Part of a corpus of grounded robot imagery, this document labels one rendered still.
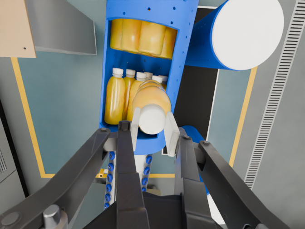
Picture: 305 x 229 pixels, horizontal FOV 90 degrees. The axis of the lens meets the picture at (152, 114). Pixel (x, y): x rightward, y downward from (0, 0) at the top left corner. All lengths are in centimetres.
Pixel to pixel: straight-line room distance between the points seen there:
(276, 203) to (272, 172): 63
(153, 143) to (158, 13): 38
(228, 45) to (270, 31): 17
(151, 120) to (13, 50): 72
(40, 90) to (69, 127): 50
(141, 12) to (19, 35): 52
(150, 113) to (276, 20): 69
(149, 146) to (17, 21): 67
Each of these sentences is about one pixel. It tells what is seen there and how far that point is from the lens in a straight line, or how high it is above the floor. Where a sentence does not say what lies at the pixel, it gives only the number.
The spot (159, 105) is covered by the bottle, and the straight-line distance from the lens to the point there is 24.
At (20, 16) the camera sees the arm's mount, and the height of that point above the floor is 101.
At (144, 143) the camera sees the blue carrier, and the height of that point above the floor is 123.
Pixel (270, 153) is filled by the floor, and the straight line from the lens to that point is 262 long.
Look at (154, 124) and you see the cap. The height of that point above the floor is 148.
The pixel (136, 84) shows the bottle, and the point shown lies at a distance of 59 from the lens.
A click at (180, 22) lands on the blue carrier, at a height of 121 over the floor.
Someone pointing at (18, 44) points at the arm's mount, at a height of 101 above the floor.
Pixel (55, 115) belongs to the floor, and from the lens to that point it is 206.
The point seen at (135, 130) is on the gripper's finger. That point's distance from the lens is 16.
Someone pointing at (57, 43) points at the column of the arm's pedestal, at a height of 72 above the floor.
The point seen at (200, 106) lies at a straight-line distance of 169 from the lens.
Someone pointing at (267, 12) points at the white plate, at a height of 104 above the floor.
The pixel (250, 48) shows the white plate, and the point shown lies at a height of 104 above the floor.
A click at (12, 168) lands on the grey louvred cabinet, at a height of 14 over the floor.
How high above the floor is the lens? 168
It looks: 71 degrees down
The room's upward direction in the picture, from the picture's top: 173 degrees clockwise
